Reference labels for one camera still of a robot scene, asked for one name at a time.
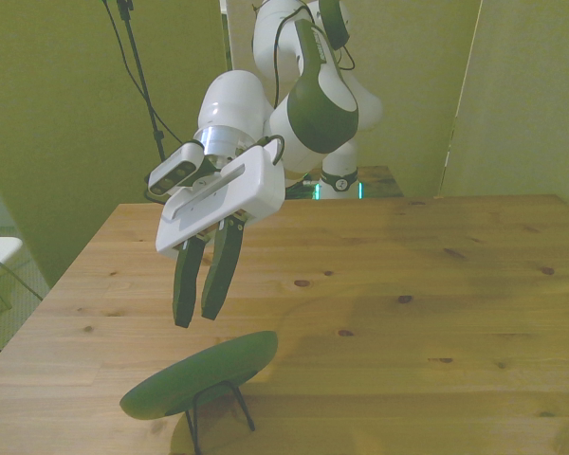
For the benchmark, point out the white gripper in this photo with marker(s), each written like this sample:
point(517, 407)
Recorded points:
point(237, 194)

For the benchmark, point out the dark green round plate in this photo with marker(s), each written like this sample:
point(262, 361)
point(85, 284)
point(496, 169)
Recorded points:
point(194, 374)

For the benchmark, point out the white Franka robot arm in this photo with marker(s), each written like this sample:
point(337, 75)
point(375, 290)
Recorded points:
point(322, 109)

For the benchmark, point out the low wooden base table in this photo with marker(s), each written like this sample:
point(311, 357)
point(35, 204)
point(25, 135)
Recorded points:
point(379, 180)

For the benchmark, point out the green partition panel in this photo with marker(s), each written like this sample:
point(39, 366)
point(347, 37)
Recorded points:
point(526, 95)
point(52, 118)

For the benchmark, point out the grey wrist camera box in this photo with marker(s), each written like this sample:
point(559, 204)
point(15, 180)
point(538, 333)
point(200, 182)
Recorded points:
point(170, 173)

